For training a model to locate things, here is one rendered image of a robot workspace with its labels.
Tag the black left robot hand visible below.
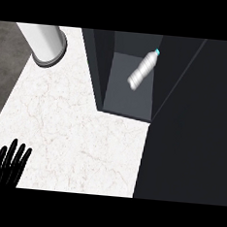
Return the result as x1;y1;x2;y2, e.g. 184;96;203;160
0;137;34;190

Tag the dark grey cabinet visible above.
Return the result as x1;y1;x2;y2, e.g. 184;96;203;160
74;27;208;128

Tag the clear plastic water bottle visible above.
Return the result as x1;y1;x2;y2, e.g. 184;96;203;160
125;46;161;94

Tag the white cylinder with grey base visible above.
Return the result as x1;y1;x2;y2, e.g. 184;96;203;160
13;21;70;70

